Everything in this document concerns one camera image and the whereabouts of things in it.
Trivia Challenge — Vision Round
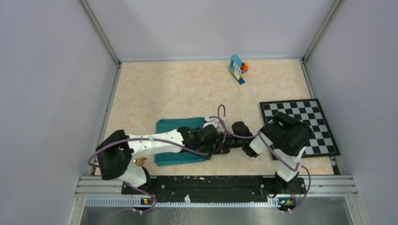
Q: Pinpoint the teal cloth napkin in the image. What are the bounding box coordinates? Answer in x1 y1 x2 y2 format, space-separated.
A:
154 117 210 166

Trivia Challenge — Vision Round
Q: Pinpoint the colourful toy block house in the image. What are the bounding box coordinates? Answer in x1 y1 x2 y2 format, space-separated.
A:
229 54 249 85

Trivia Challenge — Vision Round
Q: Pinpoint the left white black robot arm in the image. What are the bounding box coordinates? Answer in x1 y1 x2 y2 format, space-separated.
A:
95 124 222 194

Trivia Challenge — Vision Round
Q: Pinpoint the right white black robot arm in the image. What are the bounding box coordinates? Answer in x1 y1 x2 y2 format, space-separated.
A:
223 112 313 197

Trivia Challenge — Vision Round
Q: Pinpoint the gold spoon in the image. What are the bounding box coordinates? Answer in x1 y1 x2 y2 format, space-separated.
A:
133 157 147 166

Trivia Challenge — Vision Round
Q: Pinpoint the black white checkerboard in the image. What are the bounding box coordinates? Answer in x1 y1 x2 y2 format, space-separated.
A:
259 98 341 158

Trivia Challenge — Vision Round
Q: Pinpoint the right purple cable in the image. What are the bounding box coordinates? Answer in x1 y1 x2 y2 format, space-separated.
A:
216 104 313 213

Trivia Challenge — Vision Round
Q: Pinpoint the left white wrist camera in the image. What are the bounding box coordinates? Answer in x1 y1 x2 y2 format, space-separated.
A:
203 117 219 128

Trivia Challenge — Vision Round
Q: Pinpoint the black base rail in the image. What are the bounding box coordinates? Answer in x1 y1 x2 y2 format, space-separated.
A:
121 175 308 211

